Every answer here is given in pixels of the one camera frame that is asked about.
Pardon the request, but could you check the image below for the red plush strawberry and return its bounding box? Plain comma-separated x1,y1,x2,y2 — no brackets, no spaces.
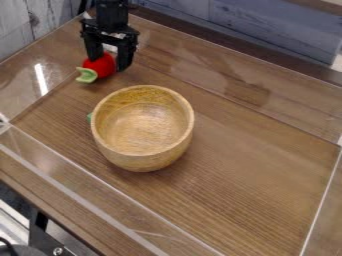
76,52,117,84

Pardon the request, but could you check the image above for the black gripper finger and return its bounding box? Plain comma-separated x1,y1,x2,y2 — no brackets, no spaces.
117,38,138,72
83,34,104,61

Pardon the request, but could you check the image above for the wooden bowl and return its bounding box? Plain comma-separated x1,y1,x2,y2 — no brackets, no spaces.
91,85,195,172

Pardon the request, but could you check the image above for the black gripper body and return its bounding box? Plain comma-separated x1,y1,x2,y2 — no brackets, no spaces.
80,0,139,45

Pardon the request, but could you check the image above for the small green object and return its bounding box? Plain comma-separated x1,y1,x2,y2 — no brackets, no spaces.
87,113,92,122

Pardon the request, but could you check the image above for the black cable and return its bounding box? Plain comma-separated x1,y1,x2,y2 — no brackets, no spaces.
0,234,19,256

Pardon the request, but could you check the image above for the blue-grey sofa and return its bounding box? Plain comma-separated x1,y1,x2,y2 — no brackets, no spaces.
133,0,342,65

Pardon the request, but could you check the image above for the black table leg bracket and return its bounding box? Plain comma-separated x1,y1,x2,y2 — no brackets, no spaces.
28,211,76,256

